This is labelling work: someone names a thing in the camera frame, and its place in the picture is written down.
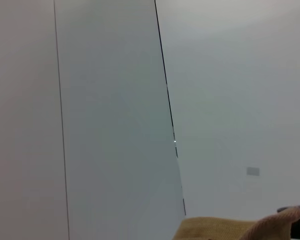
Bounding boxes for khaki canvas food bag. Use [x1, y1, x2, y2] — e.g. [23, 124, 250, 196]
[173, 206, 300, 240]

